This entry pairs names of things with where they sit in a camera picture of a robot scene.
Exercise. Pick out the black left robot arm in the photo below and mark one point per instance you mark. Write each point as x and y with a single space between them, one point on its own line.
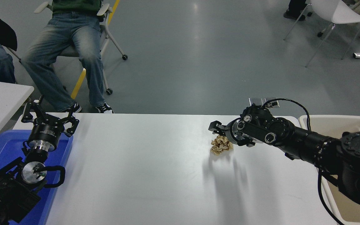
8 193

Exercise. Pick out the large pale plastic bin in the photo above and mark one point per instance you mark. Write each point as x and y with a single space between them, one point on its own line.
355 123

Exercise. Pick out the seated person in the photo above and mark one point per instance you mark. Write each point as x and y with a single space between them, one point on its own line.
58 40

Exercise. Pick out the tan paper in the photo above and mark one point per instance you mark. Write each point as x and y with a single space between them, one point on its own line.
219 148

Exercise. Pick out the grey chair leg with castor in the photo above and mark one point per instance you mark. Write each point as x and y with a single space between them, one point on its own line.
14 54

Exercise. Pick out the rolling chair with armrests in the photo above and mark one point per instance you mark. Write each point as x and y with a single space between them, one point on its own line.
112 40

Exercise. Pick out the metal floor socket plate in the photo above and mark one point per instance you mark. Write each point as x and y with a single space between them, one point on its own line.
255 101
272 99

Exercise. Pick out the blue plastic tray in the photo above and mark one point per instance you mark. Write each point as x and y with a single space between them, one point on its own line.
2 147

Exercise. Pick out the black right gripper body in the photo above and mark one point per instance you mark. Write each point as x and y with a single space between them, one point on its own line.
226 131

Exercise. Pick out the white shell chair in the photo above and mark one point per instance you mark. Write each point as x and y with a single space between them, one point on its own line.
339 12

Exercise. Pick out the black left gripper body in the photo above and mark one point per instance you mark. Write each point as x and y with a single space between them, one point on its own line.
45 131

